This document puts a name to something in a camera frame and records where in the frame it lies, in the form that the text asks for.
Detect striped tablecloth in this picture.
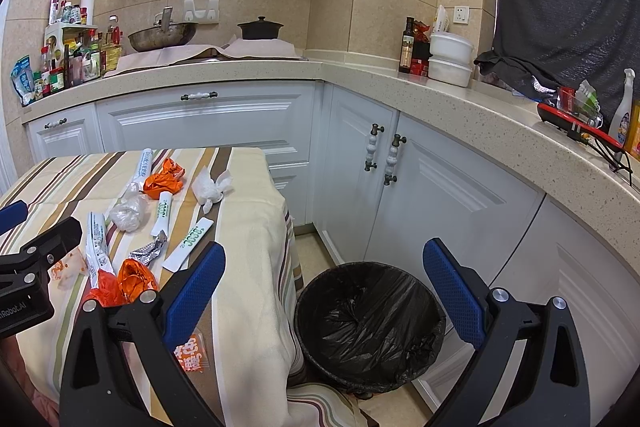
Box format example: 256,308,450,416
1,147,367,426

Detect dark hanging cloth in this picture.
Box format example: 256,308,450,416
475,0,639,121

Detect drawer handle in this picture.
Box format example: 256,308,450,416
180,91,218,101
43,118,67,130

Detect black lidded pot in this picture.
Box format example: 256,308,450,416
239,16,283,40

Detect black trash bin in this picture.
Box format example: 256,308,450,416
294,261,446,398

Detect spice rack with bottles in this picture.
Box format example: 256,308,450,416
34,0,103,100

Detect white blue milk powder sachet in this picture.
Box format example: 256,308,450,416
132,148,153,190

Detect steel wok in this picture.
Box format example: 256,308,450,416
128,6,198,53

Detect white spray bottle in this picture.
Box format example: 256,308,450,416
608,68,636,146

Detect cabinet door handle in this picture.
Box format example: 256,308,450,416
364,124,385,172
383,133,407,186

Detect blue white snack bag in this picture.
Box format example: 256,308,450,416
11,55,35,107

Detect white wall socket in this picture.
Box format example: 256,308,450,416
452,5,470,25

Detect white wall hook rack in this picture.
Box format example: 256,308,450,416
183,0,220,25

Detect white green sachet small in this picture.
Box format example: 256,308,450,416
151,191,172,239

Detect orange printed clear packet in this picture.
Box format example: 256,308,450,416
174,329,209,373

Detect drawer handle centre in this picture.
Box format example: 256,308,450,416
180,91,218,101

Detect dark oil bottle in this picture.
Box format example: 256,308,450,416
398,17,414,74

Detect red tray with items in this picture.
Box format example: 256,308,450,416
537,80,623,153

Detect red packages behind bottle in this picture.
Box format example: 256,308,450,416
410,20,432,77

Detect drawer handle left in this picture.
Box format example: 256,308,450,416
43,118,67,130

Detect white grey printed sachet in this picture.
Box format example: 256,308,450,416
85,212,115,288

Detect white orange snack wrapper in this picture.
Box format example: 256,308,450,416
50,247,87,291

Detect white stacked bowls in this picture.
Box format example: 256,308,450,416
428,31,474,88

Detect orange plastic bag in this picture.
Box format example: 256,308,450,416
82,270,126,308

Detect silver foil wrapper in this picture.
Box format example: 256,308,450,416
128,230,168,267

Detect beige stove cover cloth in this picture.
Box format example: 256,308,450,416
105,38,302,78

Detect paper towel roll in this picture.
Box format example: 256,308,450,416
80,0,96,25

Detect cabinet door handle left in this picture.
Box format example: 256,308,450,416
364,124,385,172

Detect yellow cooking oil bottle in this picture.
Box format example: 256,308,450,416
101,14,122,75

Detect clear plastic bag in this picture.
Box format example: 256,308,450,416
108,182,149,233

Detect cabinet door handle right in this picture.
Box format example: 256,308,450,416
383,133,407,186

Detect white tissue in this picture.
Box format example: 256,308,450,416
191,168,232,215

